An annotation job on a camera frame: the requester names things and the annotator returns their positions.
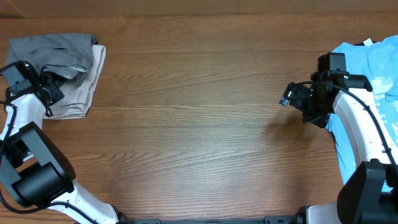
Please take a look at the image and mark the grey shorts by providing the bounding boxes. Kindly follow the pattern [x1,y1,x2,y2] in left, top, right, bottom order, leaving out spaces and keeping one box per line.
[6,33,98,80]

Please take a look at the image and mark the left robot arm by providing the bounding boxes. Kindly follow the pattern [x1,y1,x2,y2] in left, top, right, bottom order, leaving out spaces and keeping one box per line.
[1,61,130,224]

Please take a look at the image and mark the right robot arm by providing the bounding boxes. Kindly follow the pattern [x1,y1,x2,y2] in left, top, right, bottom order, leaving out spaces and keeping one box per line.
[280,52,397,224]

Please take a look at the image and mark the folded beige shorts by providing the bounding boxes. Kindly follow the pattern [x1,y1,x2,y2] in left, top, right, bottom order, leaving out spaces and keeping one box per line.
[44,45,106,119]

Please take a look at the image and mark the light blue printed t-shirt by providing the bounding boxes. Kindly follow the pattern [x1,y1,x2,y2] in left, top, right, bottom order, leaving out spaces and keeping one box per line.
[326,35,397,184]

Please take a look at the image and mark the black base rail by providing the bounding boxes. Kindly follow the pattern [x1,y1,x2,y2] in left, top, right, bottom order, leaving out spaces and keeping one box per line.
[131,214,307,224]

